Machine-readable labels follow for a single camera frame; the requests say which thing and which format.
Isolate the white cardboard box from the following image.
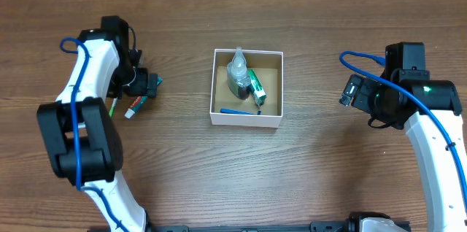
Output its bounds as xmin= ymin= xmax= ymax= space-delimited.
xmin=209 ymin=49 xmax=284 ymax=128

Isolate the green white toothbrush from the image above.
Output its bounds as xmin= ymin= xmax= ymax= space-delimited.
xmin=109 ymin=98 xmax=118 ymax=118

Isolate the left blue cable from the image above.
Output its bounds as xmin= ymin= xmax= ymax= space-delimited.
xmin=59 ymin=37 xmax=128 ymax=232

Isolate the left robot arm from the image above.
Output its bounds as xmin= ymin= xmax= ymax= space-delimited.
xmin=36 ymin=15 xmax=161 ymax=231

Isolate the green Dettol soap bar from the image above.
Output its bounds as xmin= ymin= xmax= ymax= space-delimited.
xmin=249 ymin=69 xmax=267 ymax=107

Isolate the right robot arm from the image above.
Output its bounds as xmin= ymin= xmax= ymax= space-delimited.
xmin=339 ymin=42 xmax=466 ymax=231

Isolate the blue disposable razor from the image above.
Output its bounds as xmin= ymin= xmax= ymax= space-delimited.
xmin=220 ymin=108 xmax=261 ymax=115

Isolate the green toothpaste tube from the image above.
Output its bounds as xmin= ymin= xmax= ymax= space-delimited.
xmin=124 ymin=74 xmax=163 ymax=119

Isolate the clear hand wash bottle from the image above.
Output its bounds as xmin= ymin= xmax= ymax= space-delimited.
xmin=227 ymin=47 xmax=251 ymax=100

